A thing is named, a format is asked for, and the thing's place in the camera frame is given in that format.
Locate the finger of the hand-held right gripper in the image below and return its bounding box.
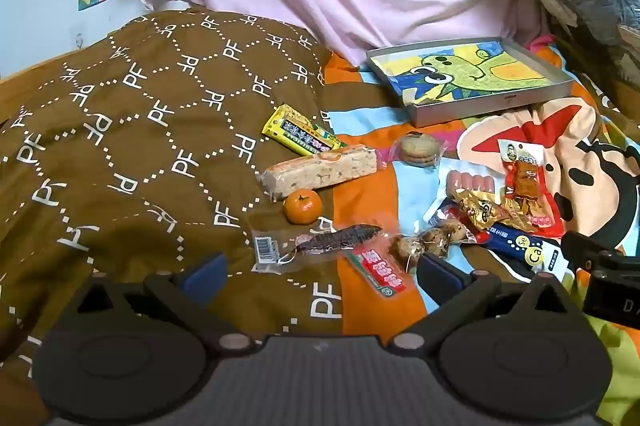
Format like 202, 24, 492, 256
561, 231, 640, 279

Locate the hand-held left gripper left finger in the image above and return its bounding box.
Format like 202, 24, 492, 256
65, 253, 256, 355

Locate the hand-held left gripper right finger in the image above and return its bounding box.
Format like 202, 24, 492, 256
391, 252, 583, 353

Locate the quail egg packet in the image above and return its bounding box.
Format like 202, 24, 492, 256
390, 219, 479, 275

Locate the red sausage stick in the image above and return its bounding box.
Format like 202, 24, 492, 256
345, 246, 412, 302

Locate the blue tablet packet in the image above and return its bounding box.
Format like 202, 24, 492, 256
477, 220, 577, 279

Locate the gold snack packet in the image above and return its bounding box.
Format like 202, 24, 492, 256
456, 192, 512, 232

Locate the red dried tofu packet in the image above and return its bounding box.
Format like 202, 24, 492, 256
497, 139, 557, 229

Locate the pink sausage packet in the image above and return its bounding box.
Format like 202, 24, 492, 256
424, 158, 497, 227

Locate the clear dried fish packet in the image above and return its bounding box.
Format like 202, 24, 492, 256
251, 222, 387, 276

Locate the tangerine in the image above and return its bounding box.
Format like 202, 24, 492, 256
283, 188, 325, 225

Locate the clear round cookie packet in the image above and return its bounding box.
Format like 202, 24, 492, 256
389, 133, 447, 169

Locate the orange rice cracker bar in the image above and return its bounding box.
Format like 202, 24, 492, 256
257, 145, 379, 199

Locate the yellow biscuit packet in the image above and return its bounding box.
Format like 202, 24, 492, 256
262, 104, 349, 157

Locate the grey box with cartoon lining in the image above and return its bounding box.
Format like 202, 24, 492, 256
366, 36, 587, 128

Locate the cartoon printed bedsheet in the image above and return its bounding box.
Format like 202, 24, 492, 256
317, 33, 640, 426

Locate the brown patterned blanket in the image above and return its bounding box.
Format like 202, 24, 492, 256
0, 6, 347, 426

